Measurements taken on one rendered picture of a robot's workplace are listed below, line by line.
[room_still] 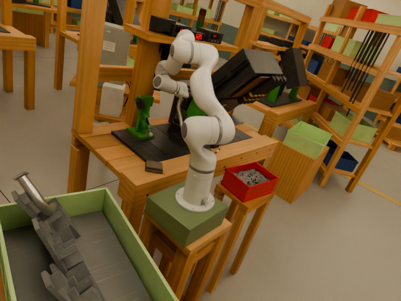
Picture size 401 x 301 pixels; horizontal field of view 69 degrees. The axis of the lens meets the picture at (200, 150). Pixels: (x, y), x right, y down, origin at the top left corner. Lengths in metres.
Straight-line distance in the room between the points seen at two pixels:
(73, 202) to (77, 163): 0.74
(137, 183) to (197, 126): 0.52
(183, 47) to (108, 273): 0.96
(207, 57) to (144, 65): 0.71
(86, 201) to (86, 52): 0.82
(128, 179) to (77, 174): 0.63
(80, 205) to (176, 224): 0.42
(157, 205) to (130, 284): 0.36
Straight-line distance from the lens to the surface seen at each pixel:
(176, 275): 1.47
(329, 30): 10.38
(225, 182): 1.87
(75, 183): 2.16
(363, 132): 4.42
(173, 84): 1.82
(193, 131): 1.16
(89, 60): 1.80
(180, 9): 7.53
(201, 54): 1.40
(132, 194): 1.56
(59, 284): 0.83
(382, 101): 4.36
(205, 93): 1.27
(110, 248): 1.27
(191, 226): 1.28
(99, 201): 1.40
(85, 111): 1.90
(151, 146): 1.90
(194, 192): 1.33
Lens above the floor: 1.78
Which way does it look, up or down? 26 degrees down
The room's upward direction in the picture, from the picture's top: 17 degrees clockwise
